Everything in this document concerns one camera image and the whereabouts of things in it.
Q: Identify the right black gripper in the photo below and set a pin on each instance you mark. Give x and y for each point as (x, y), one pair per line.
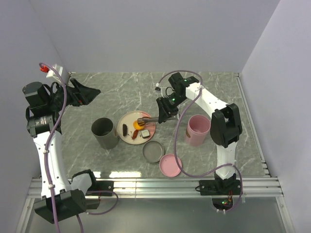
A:
(163, 107)

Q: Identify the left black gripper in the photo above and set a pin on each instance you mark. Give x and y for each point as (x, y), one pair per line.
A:
(85, 95)

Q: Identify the metal tongs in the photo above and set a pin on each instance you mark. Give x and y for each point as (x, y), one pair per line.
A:
(148, 120)

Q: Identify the sushi roll toy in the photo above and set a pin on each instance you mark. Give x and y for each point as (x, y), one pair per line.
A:
(145, 134)

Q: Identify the orange slice toy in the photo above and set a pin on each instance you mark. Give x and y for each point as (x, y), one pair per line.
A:
(137, 125)

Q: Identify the red shrimp toy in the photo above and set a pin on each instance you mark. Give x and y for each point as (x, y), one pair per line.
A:
(135, 134)

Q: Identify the dark sea cucumber toy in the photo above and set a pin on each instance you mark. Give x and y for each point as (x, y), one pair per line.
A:
(124, 130)

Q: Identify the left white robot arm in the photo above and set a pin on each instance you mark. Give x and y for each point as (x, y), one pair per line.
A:
(61, 198)

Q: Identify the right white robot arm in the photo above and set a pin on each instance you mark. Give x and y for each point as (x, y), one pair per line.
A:
(226, 126)

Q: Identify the pink cylindrical container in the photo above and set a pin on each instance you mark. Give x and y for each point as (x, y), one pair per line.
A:
(197, 129)

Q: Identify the grey round lid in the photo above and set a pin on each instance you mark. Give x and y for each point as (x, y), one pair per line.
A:
(153, 151)

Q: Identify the pink and cream plate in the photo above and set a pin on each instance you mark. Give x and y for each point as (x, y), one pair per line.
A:
(128, 119)

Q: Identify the grey cylindrical container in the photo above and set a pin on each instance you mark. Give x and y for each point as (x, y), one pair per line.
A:
(105, 132)

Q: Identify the pink round lid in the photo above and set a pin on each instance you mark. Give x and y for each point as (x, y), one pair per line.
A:
(168, 166)

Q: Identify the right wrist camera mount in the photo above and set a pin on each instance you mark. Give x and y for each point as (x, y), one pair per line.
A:
(161, 90)

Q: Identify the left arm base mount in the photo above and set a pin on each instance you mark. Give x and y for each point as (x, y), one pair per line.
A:
(99, 188)

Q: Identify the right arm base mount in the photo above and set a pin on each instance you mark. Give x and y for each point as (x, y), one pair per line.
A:
(222, 192)

